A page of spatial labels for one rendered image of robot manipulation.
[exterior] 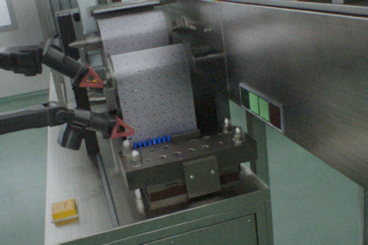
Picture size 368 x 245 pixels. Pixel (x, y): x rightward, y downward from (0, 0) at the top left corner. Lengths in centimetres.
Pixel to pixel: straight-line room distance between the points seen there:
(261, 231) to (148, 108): 52
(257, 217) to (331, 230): 142
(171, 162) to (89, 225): 29
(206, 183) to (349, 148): 56
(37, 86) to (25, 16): 105
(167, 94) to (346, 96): 72
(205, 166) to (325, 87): 53
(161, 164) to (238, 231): 32
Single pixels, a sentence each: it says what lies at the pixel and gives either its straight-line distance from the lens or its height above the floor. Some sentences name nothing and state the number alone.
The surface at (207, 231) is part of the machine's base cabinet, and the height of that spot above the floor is 81.
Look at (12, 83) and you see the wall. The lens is 707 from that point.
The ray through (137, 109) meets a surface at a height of 114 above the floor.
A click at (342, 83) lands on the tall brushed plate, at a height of 132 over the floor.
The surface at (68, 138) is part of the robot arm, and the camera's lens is 137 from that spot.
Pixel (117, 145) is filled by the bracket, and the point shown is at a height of 101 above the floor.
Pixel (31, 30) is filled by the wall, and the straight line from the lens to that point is 693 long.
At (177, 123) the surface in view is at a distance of 144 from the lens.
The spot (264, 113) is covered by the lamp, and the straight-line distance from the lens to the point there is 112.
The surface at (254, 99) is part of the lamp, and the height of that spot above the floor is 120.
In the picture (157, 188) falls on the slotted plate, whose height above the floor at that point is 95.
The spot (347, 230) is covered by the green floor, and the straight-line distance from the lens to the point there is 277.
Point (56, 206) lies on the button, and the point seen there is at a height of 92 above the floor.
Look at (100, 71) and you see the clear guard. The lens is 241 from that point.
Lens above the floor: 155
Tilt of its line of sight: 20 degrees down
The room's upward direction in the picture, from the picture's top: 8 degrees counter-clockwise
